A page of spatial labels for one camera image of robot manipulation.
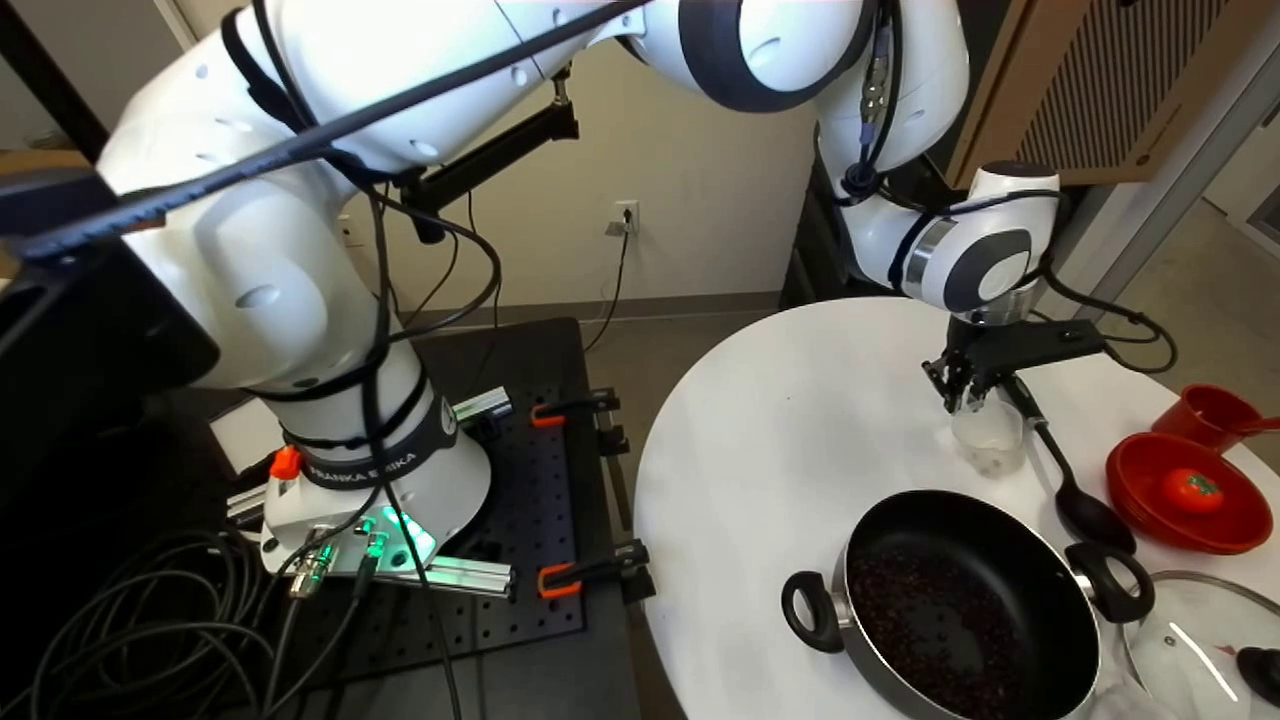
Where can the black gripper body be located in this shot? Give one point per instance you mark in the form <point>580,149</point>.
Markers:
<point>975,359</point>

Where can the red plastic cup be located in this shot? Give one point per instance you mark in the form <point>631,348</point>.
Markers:
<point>1205,417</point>

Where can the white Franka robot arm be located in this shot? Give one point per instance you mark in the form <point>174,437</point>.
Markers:
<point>266,264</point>

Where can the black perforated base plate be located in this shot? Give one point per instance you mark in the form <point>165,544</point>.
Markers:
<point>534,507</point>

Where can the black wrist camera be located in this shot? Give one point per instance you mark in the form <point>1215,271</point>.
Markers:
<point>1061,342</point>

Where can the orange toy tomato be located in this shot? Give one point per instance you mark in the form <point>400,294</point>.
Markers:
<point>1191,489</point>

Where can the white wall outlet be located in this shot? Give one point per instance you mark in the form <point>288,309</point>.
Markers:
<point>625,218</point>

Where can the grey door frame post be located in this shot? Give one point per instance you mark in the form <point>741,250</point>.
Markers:
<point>1160,187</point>

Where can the red plastic bowl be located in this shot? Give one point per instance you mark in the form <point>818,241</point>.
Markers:
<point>1133,507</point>

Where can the black plastic storage crate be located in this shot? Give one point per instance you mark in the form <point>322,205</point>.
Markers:
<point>803,263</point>

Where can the black cart table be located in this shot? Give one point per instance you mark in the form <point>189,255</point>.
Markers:
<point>534,683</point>

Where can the cardboard box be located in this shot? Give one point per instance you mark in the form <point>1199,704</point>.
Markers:
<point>981,122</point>

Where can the orange round button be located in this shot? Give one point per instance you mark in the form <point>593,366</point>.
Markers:
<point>285,465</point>

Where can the black cooking pot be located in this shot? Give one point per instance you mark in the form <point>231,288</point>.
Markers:
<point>960,626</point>

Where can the black plastic ladle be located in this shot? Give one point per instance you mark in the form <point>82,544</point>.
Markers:
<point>1093,519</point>

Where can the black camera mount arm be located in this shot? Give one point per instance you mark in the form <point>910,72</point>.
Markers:
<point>494,152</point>

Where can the aluminium mounting rail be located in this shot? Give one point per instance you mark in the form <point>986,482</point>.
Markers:
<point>466,579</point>

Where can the black foreground equipment box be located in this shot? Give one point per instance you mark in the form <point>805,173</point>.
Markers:
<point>82,346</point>

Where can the glass pot lid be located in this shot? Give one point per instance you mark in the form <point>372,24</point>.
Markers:
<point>1185,640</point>

